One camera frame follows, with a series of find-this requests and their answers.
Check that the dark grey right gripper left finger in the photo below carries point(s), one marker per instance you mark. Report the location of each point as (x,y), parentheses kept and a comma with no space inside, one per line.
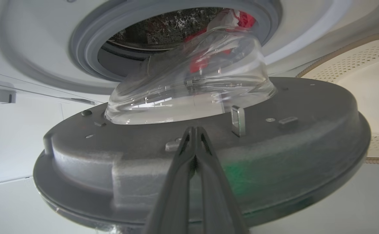
(173,195)

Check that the white front-loading washing machine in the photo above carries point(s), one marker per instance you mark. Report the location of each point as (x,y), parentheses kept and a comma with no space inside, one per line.
(40,39)

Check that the red basketball jersey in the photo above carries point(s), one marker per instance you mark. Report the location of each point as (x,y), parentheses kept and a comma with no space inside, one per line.
(246,19)

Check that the white cabinet panel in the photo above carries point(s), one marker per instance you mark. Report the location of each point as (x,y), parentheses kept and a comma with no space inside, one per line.
(17,143)

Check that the round glass washing machine door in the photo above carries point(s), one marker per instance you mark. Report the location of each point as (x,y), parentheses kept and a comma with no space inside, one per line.
(290,152)

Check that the cream perforated laundry basket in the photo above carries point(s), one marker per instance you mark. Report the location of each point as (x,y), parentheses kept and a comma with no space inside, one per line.
(365,84)

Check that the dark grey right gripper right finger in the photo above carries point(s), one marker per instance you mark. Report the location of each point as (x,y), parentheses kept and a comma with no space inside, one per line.
(222,201)

